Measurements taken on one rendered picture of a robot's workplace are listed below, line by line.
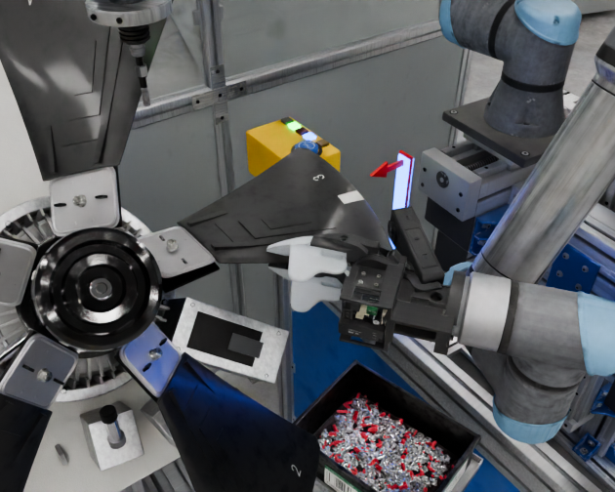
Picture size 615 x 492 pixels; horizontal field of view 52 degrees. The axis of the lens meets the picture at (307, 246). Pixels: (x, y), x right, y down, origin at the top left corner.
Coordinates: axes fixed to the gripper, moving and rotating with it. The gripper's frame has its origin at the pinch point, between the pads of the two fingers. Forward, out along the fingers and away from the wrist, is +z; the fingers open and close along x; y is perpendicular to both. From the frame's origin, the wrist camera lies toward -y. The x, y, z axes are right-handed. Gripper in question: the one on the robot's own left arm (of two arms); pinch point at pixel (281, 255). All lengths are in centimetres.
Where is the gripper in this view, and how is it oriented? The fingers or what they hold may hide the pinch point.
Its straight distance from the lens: 70.2
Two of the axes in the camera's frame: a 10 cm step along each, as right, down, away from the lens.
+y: -3.0, 6.8, -6.7
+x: 0.3, 7.1, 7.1
